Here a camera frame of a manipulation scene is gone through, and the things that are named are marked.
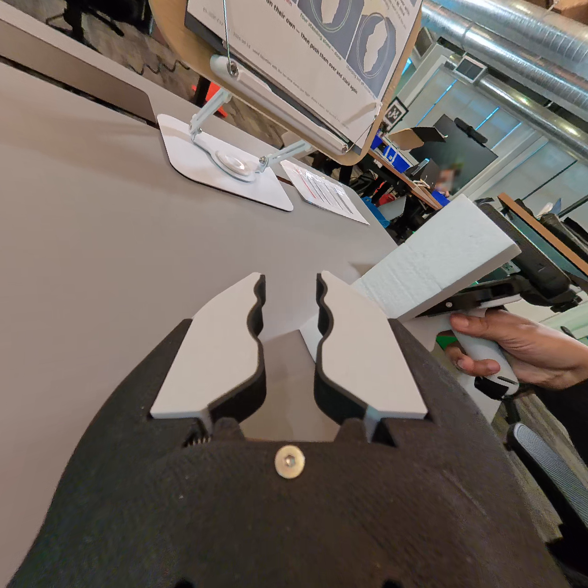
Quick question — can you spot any black office chair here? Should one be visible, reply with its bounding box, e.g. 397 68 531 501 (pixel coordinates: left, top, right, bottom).
46 0 126 38

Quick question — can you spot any laminated paper sheet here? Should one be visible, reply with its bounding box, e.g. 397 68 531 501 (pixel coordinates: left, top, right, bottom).
279 159 371 226

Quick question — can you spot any person's right hand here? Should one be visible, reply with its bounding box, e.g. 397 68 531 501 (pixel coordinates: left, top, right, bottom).
445 310 588 391

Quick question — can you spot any ceiling air vent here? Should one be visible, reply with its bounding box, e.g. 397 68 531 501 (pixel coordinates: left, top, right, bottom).
452 54 488 84

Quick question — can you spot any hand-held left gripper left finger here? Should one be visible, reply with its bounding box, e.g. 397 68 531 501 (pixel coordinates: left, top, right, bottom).
150 272 267 428

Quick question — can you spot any black monitor screen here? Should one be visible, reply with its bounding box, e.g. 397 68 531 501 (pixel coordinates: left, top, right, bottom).
425 115 499 184

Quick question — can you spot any black and white marker sign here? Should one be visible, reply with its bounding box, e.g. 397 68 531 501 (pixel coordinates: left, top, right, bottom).
383 96 410 135

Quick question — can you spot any dark table cable flap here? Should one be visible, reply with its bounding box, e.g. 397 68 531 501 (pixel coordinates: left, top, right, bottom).
0 18 155 125

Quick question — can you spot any printed instruction sheet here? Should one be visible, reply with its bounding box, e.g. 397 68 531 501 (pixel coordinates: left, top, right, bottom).
185 0 423 147

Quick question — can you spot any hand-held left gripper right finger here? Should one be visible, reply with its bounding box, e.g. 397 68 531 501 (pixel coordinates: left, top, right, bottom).
314 270 429 444

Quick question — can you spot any instruction sheet on stand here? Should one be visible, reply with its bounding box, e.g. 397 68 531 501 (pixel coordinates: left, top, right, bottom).
148 0 424 213

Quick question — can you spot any white foam cube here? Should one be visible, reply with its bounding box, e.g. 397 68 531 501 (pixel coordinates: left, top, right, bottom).
299 317 321 360
351 194 522 321

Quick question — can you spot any wide silver ventilation duct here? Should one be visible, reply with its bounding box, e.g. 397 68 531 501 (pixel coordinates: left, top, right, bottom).
420 0 588 90

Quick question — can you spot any grey mesh office chair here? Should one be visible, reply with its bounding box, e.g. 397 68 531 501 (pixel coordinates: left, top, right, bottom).
507 423 588 533

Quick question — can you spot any thin silver ventilation duct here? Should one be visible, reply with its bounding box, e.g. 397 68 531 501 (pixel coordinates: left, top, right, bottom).
475 76 588 159

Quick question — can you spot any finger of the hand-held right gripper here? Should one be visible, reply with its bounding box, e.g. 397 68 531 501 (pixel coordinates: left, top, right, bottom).
396 276 523 322

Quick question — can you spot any black webcam bar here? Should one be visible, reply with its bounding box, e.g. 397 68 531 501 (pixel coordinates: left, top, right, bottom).
455 118 488 144

